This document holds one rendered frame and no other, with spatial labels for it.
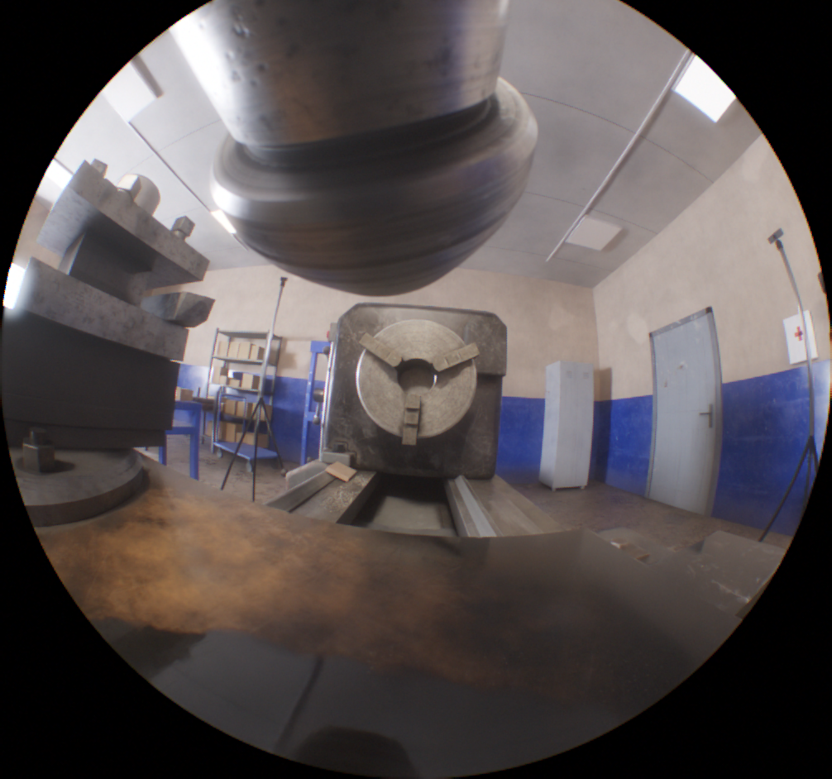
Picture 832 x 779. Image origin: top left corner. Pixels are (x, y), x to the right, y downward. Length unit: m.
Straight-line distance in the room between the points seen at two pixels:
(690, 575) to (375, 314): 0.86
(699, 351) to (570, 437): 2.10
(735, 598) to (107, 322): 0.50
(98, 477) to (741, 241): 3.69
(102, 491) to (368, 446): 0.68
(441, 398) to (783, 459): 2.99
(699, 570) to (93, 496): 0.45
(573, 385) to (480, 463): 3.44
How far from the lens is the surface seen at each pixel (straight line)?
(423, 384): 0.63
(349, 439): 0.79
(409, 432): 0.54
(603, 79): 2.72
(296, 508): 0.50
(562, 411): 4.03
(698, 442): 3.51
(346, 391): 0.79
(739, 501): 3.33
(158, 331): 0.26
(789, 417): 3.08
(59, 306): 0.23
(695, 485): 3.56
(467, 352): 0.56
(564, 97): 2.71
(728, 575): 0.33
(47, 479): 0.20
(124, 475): 0.24
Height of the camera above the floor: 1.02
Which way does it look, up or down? 10 degrees up
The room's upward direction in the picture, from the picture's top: 5 degrees clockwise
